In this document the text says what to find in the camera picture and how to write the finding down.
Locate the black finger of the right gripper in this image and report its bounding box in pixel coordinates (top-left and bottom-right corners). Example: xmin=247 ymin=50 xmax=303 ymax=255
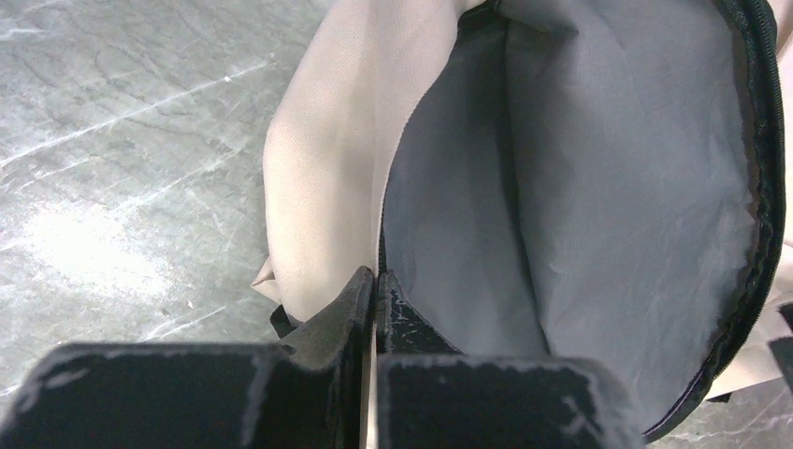
xmin=769 ymin=303 xmax=793 ymax=390

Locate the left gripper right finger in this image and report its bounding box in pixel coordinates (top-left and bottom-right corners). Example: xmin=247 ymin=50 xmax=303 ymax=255
xmin=375 ymin=271 xmax=644 ymax=448

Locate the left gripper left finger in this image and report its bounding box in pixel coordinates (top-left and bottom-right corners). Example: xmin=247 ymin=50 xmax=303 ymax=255
xmin=1 ymin=268 xmax=375 ymax=448

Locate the beige canvas backpack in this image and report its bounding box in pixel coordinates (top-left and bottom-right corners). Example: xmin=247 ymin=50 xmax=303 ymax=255
xmin=252 ymin=1 xmax=792 ymax=448

